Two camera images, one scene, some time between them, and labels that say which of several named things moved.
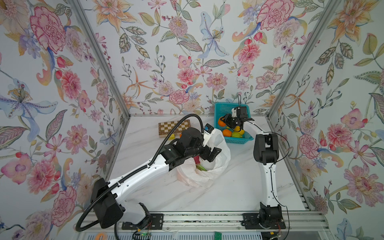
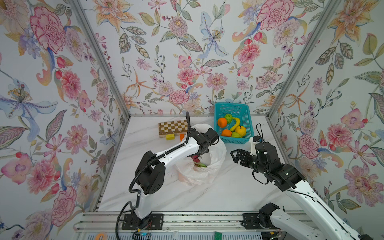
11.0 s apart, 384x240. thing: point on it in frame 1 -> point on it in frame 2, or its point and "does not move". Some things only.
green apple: [236, 135] does not move
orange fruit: [221, 123] does not move
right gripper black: [228, 116] -> [246, 155]
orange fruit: [226, 132] does not move
